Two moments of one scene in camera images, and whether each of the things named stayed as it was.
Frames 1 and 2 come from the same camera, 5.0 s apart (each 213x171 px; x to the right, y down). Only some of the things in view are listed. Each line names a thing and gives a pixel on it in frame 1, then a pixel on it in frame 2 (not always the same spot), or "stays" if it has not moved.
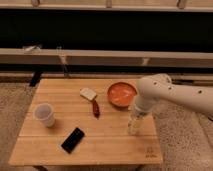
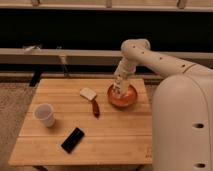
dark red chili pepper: (96, 108) stays
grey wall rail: (106, 57) stays
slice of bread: (87, 93) stays
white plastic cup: (44, 113) stays
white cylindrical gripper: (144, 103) -> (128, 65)
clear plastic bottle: (135, 117) -> (121, 84)
